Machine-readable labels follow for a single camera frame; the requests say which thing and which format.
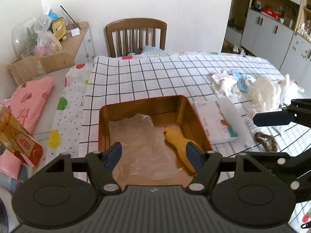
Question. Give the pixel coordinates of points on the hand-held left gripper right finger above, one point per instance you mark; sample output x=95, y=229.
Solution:
x=194, y=155

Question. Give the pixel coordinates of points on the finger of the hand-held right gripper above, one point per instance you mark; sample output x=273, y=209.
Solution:
x=291, y=170
x=269, y=119

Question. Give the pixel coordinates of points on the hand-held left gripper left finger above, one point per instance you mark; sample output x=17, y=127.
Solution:
x=115, y=153

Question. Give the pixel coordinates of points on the white fluffy cloth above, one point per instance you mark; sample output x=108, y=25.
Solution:
x=263, y=92

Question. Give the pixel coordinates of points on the white rabbit plush toy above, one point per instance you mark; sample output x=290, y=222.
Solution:
x=290, y=89

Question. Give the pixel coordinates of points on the blue printed packet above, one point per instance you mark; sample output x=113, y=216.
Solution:
x=241, y=82

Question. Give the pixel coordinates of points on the yellow rubber chicken toy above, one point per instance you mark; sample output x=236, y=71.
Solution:
x=175, y=140

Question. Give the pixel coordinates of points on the clear plastic sheet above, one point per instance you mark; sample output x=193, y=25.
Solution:
x=136, y=136

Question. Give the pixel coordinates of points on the white picture book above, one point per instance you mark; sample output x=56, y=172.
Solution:
x=218, y=116

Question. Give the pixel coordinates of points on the black grid tablecloth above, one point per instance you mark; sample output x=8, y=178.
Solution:
x=158, y=77

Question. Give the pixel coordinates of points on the yellow and red carton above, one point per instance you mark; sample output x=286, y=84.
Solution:
x=21, y=145

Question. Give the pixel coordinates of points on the pink printed bag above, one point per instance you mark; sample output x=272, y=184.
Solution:
x=31, y=97

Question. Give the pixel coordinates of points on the red box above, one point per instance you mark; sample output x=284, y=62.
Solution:
x=268, y=10

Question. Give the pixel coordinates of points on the light blue cushion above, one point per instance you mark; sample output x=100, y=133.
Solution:
x=155, y=51

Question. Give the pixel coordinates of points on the cardboard box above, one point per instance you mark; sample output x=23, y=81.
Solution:
x=41, y=65

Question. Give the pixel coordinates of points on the wooden top side cabinet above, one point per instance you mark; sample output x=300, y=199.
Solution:
x=73, y=41

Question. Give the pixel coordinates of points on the small white box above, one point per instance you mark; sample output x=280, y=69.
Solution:
x=75, y=32

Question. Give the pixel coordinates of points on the wooden chair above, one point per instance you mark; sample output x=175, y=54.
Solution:
x=136, y=25

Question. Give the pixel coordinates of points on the clear plastic bag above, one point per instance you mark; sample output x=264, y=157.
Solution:
x=46, y=38

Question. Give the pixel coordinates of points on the thin black stick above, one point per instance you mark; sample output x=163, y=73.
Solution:
x=70, y=17

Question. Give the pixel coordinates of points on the glass fishbowl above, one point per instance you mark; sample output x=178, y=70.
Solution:
x=20, y=38

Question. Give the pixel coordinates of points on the grey wall cabinet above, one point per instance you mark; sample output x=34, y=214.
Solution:
x=264, y=29

